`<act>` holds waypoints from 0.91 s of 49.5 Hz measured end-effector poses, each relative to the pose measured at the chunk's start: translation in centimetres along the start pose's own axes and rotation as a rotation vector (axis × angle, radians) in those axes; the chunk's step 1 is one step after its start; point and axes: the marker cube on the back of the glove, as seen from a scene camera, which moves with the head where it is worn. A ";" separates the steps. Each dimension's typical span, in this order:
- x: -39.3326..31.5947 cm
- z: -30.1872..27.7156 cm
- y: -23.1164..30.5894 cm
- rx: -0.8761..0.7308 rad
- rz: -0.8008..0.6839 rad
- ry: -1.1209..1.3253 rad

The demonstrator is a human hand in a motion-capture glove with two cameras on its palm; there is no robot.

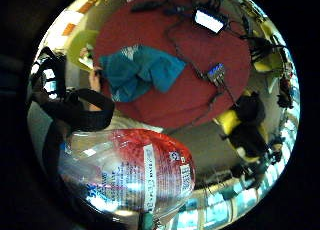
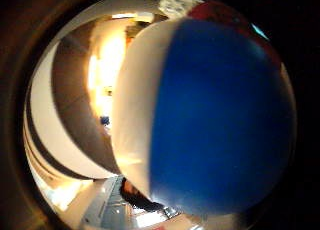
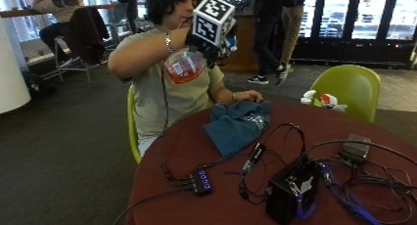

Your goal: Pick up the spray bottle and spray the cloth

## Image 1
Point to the blue cloth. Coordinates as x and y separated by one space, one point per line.
141 73

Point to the clear plastic bottle red label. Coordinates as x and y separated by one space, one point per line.
133 170

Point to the green chair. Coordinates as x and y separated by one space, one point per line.
81 47

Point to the black remote control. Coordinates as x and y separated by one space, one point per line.
146 5

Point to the small box with blue lights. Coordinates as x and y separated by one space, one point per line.
216 72

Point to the yellow chair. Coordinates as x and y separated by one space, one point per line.
230 121
266 61

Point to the tablet with bright screen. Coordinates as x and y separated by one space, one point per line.
209 21

